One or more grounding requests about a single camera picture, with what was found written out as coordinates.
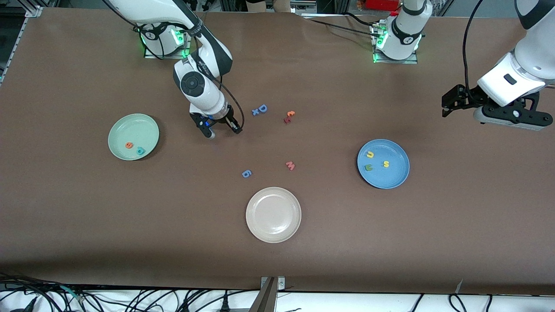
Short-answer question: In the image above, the pale green plate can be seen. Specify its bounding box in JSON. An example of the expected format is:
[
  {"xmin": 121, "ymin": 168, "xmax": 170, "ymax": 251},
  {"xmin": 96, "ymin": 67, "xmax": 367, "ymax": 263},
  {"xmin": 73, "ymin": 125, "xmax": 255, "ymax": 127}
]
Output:
[{"xmin": 108, "ymin": 114, "xmax": 160, "ymax": 161}]

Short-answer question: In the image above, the beige plate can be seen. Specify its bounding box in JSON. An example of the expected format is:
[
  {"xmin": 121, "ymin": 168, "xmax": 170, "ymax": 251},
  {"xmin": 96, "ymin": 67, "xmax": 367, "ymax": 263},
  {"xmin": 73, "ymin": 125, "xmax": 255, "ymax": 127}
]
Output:
[{"xmin": 245, "ymin": 187, "xmax": 302, "ymax": 244}]

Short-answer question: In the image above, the blue plate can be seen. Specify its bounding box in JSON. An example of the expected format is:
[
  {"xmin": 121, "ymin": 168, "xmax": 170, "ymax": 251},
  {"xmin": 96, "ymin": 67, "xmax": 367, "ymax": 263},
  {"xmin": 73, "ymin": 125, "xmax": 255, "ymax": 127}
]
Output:
[{"xmin": 357, "ymin": 139, "xmax": 410, "ymax": 189}]

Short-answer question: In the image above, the red box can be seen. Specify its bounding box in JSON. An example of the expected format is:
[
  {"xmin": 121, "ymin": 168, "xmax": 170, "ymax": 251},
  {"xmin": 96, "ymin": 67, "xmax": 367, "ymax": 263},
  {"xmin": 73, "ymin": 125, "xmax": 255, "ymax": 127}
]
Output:
[{"xmin": 366, "ymin": 0, "xmax": 402, "ymax": 11}]

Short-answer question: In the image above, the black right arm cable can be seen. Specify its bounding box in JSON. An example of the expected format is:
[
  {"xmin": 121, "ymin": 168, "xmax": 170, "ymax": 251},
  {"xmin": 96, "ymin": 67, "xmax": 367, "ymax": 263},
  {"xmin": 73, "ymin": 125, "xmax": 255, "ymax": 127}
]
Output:
[{"xmin": 102, "ymin": 0, "xmax": 245, "ymax": 132}]

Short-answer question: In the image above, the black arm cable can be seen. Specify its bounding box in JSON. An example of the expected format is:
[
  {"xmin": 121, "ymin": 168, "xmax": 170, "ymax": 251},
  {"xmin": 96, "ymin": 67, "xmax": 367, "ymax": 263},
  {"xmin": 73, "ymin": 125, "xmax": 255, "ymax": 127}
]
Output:
[
  {"xmin": 102, "ymin": 0, "xmax": 245, "ymax": 132},
  {"xmin": 461, "ymin": 0, "xmax": 484, "ymax": 98}
]

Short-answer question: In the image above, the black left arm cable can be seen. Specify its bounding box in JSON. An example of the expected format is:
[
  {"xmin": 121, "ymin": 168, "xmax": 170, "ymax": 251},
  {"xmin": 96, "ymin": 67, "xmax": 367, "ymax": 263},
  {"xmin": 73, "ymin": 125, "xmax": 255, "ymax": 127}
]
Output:
[{"xmin": 461, "ymin": 0, "xmax": 484, "ymax": 98}]

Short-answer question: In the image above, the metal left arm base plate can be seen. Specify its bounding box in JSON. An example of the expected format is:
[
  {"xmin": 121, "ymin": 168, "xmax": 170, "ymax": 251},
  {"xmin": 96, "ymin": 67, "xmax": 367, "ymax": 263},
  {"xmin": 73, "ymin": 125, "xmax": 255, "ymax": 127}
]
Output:
[{"xmin": 372, "ymin": 21, "xmax": 419, "ymax": 65}]

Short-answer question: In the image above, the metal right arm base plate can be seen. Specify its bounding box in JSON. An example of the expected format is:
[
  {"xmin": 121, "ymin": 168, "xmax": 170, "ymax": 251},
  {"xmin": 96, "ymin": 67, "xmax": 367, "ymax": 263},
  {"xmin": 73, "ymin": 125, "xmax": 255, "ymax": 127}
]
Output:
[{"xmin": 144, "ymin": 18, "xmax": 192, "ymax": 59}]

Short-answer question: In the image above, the black table cable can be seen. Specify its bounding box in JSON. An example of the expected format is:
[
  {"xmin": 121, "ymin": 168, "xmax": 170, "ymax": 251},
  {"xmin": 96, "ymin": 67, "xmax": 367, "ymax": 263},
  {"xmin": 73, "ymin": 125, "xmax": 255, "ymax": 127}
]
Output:
[
  {"xmin": 344, "ymin": 12, "xmax": 379, "ymax": 26},
  {"xmin": 303, "ymin": 17, "xmax": 379, "ymax": 36}
]

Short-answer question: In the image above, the grey metal bracket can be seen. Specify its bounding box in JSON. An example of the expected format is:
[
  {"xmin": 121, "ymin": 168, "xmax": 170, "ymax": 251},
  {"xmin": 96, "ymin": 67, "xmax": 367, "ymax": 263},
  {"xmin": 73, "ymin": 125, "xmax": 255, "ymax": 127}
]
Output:
[{"xmin": 259, "ymin": 276, "xmax": 287, "ymax": 312}]

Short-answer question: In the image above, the aluminium frame rail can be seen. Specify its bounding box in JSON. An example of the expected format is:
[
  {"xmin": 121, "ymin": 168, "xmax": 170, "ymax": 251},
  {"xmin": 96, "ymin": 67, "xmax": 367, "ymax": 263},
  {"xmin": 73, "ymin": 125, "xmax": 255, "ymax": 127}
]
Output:
[{"xmin": 0, "ymin": 3, "xmax": 44, "ymax": 85}]

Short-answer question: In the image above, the teal floor cable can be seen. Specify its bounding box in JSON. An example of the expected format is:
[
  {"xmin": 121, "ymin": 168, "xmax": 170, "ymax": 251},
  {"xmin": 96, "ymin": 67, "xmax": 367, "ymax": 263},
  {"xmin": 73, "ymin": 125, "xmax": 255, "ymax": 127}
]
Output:
[{"xmin": 59, "ymin": 285, "xmax": 85, "ymax": 302}]

